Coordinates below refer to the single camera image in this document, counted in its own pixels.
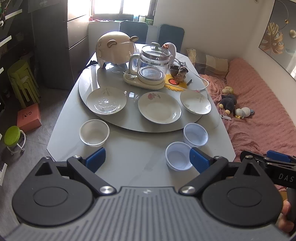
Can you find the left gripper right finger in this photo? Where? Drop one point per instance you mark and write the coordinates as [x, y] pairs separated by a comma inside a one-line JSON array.
[[210, 169]]

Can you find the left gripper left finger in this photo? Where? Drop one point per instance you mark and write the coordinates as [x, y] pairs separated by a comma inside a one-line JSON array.
[[84, 170]]

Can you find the bluish plastic bowl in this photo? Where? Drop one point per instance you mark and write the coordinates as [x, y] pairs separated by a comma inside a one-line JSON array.
[[195, 135], [178, 156]]

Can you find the white plastic bowl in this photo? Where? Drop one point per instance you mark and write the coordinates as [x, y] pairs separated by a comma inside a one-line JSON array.
[[94, 133]]

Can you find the person's right hand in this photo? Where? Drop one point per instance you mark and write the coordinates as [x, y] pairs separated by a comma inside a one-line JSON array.
[[283, 223]]

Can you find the pink bed blanket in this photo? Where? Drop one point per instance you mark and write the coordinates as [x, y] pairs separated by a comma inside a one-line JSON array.
[[269, 128]]

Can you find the white duck plush toy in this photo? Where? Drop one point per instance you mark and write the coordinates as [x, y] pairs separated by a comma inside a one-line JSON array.
[[244, 112]]

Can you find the monkey plush toy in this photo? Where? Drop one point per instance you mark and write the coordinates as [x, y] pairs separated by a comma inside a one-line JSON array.
[[228, 100]]

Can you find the orange cardboard box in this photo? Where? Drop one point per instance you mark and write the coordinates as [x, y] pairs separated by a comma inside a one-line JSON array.
[[29, 118]]

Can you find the green round stool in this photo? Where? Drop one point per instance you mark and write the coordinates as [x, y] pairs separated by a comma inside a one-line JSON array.
[[14, 140]]

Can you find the round grey lazy susan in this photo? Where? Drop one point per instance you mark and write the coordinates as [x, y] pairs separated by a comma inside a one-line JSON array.
[[128, 117]]

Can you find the yellow sunflower silicone mat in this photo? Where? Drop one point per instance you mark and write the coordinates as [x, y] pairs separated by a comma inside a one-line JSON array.
[[172, 84]]

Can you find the dog figurine with basket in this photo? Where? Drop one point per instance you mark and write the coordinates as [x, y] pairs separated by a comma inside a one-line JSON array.
[[178, 73]]

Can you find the cream kettle base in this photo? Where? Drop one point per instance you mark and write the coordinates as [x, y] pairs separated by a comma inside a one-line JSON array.
[[133, 80]]

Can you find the striped beige pillow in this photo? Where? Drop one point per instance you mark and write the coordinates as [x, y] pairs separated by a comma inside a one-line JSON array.
[[207, 64]]

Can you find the stacked green plastic stools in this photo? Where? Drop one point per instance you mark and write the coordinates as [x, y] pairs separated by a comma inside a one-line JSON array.
[[23, 83]]

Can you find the glass electric kettle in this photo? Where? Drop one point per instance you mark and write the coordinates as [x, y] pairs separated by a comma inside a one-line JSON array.
[[150, 64]]

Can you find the cream bear-ear appliance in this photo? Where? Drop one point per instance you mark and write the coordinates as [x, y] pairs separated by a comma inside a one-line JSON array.
[[115, 47]]

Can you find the white small appliance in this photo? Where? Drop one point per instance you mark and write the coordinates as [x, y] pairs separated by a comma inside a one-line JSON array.
[[172, 49]]

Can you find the right dark blue chair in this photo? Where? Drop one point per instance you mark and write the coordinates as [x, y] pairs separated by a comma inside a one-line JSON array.
[[172, 34]]

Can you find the dark blue chair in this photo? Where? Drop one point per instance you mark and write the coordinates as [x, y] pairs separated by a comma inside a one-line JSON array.
[[132, 28], [172, 34]]

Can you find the dark wooden cabinet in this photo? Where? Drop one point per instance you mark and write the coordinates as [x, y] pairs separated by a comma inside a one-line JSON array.
[[60, 30]]

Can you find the left dark blue chair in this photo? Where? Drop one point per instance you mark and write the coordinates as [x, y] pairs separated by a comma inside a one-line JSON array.
[[132, 28]]

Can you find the black shelf with white slats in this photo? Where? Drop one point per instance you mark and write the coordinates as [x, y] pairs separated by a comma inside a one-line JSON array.
[[16, 41]]

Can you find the gold leaf wall picture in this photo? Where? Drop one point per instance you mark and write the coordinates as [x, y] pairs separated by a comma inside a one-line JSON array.
[[278, 40]]

